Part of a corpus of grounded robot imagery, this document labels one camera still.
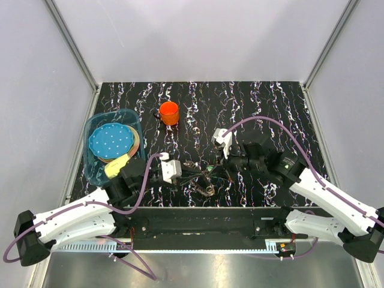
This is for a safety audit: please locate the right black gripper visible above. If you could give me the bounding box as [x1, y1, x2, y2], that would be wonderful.
[209, 142, 265, 182]

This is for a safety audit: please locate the large ring of keyrings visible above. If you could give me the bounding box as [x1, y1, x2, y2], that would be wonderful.
[183, 160, 217, 197]

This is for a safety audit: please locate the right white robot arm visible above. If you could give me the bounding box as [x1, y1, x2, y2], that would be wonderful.
[213, 140, 383, 263]

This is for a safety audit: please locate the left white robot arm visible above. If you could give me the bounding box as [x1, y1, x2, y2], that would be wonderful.
[3, 152, 204, 266]

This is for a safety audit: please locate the orange plastic cup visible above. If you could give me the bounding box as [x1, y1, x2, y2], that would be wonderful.
[154, 101, 179, 126]

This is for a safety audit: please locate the blue dotted plate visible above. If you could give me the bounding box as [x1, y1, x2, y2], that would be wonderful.
[88, 123, 134, 160]

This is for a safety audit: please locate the clear blue plastic bin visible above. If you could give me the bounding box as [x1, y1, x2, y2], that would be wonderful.
[83, 109, 146, 186]

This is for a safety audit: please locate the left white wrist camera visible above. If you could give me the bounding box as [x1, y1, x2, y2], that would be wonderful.
[159, 152, 182, 184]

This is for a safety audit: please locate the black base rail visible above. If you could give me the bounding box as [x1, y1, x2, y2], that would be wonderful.
[108, 207, 293, 239]

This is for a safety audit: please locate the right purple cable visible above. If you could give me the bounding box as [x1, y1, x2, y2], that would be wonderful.
[221, 116, 384, 260]

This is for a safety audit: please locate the purple cable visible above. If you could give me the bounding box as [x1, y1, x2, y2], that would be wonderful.
[2, 152, 170, 280]
[221, 116, 384, 260]

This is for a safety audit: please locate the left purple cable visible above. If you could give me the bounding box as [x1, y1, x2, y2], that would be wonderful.
[2, 152, 170, 280]

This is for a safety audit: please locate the left aluminium frame post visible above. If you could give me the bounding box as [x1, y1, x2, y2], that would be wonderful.
[43, 0, 99, 92]

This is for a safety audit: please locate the aluminium frame post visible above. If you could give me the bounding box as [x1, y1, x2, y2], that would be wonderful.
[302, 0, 360, 90]
[43, 0, 99, 92]

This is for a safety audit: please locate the right aluminium frame post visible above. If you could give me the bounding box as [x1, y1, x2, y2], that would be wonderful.
[302, 0, 360, 90]

